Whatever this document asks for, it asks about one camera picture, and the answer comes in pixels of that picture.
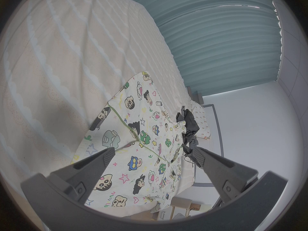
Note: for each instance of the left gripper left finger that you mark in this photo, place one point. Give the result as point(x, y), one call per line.
point(81, 177)

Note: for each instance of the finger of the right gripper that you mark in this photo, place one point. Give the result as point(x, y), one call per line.
point(187, 148)

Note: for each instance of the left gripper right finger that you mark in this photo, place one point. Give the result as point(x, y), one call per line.
point(223, 174)

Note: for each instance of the white printed pyjama top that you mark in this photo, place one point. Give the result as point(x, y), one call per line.
point(144, 153)

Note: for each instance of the black garment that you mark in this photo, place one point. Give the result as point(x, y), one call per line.
point(190, 124)

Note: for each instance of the white printed pillow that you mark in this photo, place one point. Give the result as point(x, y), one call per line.
point(202, 119)

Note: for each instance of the grey bedside table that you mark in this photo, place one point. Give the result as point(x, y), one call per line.
point(197, 96)

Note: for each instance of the bed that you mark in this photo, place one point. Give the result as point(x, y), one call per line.
point(60, 68)

